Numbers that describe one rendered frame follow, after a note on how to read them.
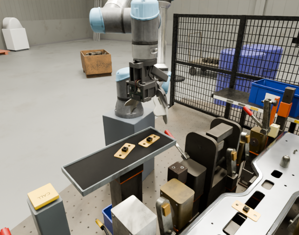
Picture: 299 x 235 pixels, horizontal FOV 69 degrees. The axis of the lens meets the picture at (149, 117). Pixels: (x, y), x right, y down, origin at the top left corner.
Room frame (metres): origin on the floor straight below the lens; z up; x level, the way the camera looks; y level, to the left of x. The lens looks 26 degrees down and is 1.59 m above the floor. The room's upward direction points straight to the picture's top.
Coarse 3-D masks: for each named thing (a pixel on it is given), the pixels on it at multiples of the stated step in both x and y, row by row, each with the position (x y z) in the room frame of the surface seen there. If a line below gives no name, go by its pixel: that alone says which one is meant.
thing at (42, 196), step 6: (48, 186) 0.45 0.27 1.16; (30, 192) 0.42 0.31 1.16; (36, 192) 0.42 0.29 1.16; (42, 192) 0.42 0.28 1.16; (48, 192) 0.42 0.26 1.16; (54, 192) 0.42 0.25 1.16; (30, 198) 0.40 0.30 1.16; (36, 198) 0.40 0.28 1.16; (42, 198) 0.40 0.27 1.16; (48, 198) 0.40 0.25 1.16; (54, 198) 0.41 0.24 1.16; (36, 204) 0.39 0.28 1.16; (42, 204) 0.39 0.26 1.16
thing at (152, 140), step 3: (150, 135) 0.71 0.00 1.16; (153, 135) 0.71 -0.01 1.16; (147, 138) 0.67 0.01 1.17; (150, 138) 0.67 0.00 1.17; (153, 138) 0.68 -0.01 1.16; (156, 138) 0.68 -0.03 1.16; (141, 141) 0.66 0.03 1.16; (144, 141) 0.66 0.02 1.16; (147, 141) 0.66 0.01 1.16; (150, 141) 0.66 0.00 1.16; (153, 141) 0.66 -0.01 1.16; (141, 144) 0.65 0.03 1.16; (147, 144) 0.65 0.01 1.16; (150, 144) 0.65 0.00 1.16
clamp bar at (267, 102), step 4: (264, 100) 0.93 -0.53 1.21; (268, 100) 0.92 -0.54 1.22; (276, 100) 0.92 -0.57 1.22; (264, 104) 0.93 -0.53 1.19; (268, 104) 0.92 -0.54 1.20; (276, 104) 0.91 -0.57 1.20; (264, 108) 0.93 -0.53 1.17; (268, 108) 0.92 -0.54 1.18; (264, 112) 0.92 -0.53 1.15; (268, 112) 0.92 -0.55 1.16; (264, 116) 0.92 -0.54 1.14; (268, 116) 0.93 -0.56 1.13; (264, 120) 0.92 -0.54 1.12; (268, 120) 0.93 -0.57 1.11; (264, 124) 0.91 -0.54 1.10; (268, 124) 0.93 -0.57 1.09; (264, 128) 0.91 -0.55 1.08; (268, 128) 0.92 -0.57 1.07; (268, 132) 0.92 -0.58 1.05
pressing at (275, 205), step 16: (272, 144) 0.89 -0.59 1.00; (288, 144) 0.89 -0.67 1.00; (256, 160) 0.76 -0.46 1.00; (272, 160) 0.77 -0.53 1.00; (272, 176) 0.67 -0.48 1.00; (288, 176) 0.67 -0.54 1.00; (272, 192) 0.58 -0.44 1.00; (288, 192) 0.58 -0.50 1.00; (208, 208) 0.51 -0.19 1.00; (224, 208) 0.51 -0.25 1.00; (256, 208) 0.51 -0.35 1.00; (272, 208) 0.51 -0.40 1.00; (288, 208) 0.52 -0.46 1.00; (192, 224) 0.45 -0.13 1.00; (208, 224) 0.45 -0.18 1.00; (224, 224) 0.45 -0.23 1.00; (256, 224) 0.45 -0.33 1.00; (272, 224) 0.45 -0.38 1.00
